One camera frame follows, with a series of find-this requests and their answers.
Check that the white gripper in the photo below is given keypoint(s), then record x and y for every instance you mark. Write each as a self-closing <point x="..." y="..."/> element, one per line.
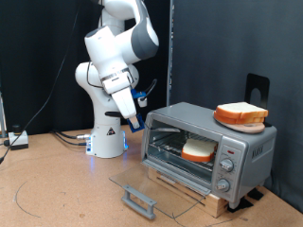
<point x="121" y="94"/>

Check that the white toast bread slice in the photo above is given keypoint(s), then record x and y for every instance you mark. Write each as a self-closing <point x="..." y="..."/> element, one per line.
<point x="241" y="109"/>
<point x="249" y="120"/>
<point x="197" y="151"/>

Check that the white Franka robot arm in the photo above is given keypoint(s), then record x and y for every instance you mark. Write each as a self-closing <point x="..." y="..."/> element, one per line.
<point x="104" y="142"/>

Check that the timer knob of oven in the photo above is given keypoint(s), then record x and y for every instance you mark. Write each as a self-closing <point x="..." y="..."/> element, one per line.
<point x="226" y="164"/>

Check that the temperature knob of oven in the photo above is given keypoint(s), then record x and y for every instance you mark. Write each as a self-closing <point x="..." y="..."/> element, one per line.
<point x="222" y="185"/>

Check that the silver toaster oven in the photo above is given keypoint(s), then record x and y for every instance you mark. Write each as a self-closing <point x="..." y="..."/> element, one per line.
<point x="252" y="151"/>

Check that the vertical metal pole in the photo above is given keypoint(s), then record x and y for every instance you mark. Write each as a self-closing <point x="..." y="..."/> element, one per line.
<point x="170" y="47"/>

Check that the round wooden board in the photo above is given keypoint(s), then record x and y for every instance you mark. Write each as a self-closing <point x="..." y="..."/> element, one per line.
<point x="249" y="127"/>

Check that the emergency stop button box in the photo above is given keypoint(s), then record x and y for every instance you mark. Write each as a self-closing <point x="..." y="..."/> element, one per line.
<point x="18" y="138"/>

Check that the wooden crate base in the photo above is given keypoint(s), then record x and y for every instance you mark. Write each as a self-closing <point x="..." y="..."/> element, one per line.
<point x="217" y="205"/>

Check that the metal stand leg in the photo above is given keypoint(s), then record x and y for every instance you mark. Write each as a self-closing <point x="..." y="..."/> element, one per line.
<point x="2" y="116"/>

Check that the black metal bookend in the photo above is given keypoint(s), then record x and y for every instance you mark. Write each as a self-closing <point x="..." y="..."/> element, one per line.
<point x="263" y="82"/>

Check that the black foam pad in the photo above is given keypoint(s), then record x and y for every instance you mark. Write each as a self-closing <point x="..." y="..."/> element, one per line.
<point x="241" y="205"/>
<point x="256" y="194"/>

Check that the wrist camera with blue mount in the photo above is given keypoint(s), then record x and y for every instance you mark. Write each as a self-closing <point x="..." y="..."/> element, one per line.
<point x="139" y="94"/>

